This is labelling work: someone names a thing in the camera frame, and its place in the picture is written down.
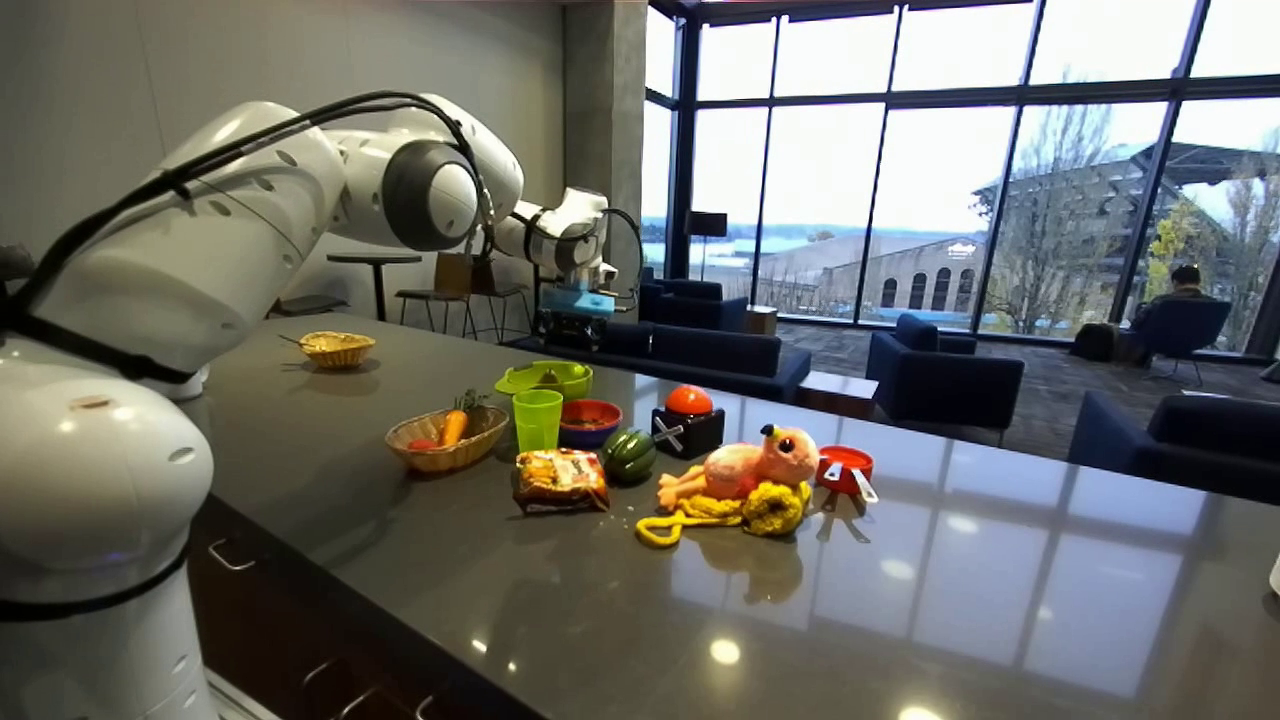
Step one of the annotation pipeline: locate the navy sofa with dark cushions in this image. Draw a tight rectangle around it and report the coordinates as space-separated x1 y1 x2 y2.
1063 383 1280 505

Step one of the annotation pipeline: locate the dark sofa by window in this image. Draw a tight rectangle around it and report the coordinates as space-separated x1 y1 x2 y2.
637 275 753 332

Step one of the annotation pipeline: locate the dark armchair by window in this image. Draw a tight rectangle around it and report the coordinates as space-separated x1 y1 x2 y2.
1129 288 1235 365

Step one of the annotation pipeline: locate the black cube with white X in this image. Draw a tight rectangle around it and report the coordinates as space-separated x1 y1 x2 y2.
652 405 727 458

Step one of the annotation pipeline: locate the large red measuring cup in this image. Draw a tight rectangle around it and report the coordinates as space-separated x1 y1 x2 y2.
812 441 886 510

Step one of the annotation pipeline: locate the seated person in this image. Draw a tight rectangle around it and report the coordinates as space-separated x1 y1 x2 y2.
1161 255 1208 300

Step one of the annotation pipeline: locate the round dark cafe table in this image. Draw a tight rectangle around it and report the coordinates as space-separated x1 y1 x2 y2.
324 248 421 325

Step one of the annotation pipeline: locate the orange toy ball fruit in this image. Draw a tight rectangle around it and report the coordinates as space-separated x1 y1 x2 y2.
662 379 719 423

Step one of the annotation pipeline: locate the toy bread loaf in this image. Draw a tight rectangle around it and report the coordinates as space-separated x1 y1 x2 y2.
510 445 612 517

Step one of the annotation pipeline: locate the yellow bowl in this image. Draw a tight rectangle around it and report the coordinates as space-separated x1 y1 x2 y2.
294 329 379 370

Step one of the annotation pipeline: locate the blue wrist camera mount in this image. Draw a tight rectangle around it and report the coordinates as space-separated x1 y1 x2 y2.
573 278 620 319

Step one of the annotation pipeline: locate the green plastic cup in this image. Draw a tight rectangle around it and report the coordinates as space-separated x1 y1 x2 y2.
510 383 570 457

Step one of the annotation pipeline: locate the dark round ottoman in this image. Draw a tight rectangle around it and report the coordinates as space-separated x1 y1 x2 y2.
1072 314 1137 365

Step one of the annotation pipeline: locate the yellow crochet rope toy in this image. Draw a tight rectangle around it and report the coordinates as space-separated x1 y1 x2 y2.
631 476 815 546

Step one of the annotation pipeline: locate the wooden chair with metal legs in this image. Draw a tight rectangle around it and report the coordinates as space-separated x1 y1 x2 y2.
398 250 536 337

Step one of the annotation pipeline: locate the red bowl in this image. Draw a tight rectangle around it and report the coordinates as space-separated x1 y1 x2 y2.
559 395 627 449

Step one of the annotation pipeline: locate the long navy sofa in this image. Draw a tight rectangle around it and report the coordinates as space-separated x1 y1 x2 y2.
586 314 815 399

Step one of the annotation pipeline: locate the wicker basket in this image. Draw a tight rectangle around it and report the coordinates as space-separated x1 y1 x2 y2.
379 395 513 476

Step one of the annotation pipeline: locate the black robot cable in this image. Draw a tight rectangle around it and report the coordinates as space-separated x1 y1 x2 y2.
0 83 492 337

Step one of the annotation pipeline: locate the navy armchair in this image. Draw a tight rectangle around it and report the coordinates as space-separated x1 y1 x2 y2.
866 306 1030 431

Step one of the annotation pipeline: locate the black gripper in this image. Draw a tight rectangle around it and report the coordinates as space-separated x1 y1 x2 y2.
536 303 612 356

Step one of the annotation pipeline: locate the dark counter cabinet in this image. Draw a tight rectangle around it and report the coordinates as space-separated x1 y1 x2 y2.
186 483 546 720

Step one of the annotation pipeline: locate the small low side table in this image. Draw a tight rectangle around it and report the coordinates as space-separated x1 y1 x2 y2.
797 365 886 421

